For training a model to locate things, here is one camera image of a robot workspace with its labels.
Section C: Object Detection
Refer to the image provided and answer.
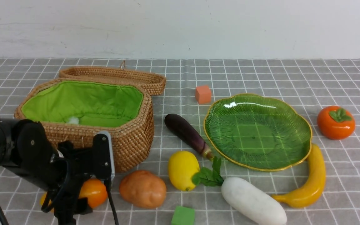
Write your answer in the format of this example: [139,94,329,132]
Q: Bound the orange foam cube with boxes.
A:
[195,85,212,104]

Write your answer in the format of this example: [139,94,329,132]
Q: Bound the woven wicker basket green lining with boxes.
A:
[14,78,154,173]

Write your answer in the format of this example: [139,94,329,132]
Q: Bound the black wrist camera on left gripper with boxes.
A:
[92,130,115,182]

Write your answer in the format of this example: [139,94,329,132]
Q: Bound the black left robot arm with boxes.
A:
[0,118,93,225]

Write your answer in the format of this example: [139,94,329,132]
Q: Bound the dark purple eggplant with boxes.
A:
[164,113,214,161]

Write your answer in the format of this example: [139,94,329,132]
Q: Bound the orange yellow mango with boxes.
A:
[40,178,108,209]

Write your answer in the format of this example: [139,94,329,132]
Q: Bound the white radish with green leaves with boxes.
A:
[192,157,287,225]

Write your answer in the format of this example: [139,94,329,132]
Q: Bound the orange persimmon with green calyx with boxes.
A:
[316,105,356,140]

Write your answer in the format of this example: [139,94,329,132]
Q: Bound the woven wicker basket lid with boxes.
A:
[59,60,166,96]

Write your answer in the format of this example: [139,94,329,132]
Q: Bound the green foam cube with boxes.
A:
[171,206,195,225]

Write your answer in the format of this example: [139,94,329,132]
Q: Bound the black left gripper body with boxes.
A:
[50,141,94,212]

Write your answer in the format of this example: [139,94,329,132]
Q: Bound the brown potato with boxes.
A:
[119,170,167,208]

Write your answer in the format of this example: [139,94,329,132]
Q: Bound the green leaf-shaped glass plate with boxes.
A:
[203,93,313,172]

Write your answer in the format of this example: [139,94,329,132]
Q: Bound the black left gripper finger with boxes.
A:
[54,200,76,225]
[75,197,93,215]

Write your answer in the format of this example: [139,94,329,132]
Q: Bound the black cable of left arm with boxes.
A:
[0,177,119,225]

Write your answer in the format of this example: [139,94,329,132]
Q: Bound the grey checked tablecloth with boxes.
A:
[0,58,360,225]

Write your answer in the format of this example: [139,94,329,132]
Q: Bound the yellow banana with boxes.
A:
[271,143,326,208]

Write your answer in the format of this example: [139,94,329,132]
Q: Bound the yellow lemon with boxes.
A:
[167,151,200,191]

